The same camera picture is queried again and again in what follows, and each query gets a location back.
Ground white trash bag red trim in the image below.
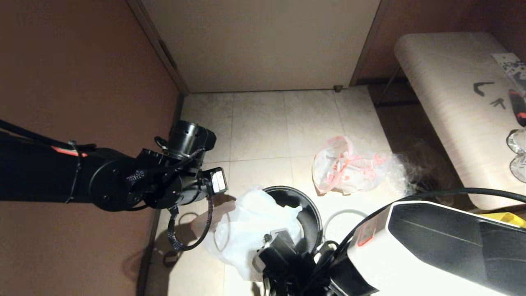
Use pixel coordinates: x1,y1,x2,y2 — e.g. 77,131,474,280
190,187,305,282

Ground black round trash bin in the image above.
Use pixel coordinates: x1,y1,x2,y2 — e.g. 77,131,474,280
261,185,324,256

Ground grey bin rim ring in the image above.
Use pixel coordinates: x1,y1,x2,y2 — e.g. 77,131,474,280
322,209,369,244

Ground red-printed plastic bag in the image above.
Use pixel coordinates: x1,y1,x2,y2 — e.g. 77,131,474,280
311,136,391,195

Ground clear plastic bag dark contents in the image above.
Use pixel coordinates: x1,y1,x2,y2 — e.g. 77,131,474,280
388,140,465,198

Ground yellow plastic bag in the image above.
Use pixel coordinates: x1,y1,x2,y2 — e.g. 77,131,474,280
479,212,526,229

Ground white door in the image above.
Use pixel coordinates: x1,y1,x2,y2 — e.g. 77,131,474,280
140,0,381,95

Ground light wood-grain table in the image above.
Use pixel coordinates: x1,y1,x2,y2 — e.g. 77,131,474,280
376,32,526,211

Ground clear shiny glass item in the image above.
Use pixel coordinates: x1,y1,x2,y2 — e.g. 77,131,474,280
510,155,526,184
506,128,526,156

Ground white patterned paper sheet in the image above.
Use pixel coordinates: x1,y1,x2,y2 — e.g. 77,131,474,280
492,52,526,88

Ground black cylindrical right wrist camera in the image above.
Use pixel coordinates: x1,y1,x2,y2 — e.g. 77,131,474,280
263,228,304,257

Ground black cylindrical wrist camera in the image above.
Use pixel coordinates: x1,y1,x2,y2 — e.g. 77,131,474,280
164,120,217,160
263,228,304,257

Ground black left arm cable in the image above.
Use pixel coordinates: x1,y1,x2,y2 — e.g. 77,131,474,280
0,118,215,252

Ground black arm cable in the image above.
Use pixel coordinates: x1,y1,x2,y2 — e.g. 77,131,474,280
0,118,215,252
263,187,526,296

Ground black cylindrical left wrist camera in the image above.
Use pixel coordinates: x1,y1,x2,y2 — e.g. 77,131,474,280
164,120,217,160

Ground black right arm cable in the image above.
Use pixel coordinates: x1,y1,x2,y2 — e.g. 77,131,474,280
263,187,526,296

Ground black red handle screwdriver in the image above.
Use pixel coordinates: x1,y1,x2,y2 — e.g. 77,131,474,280
509,89,526,127

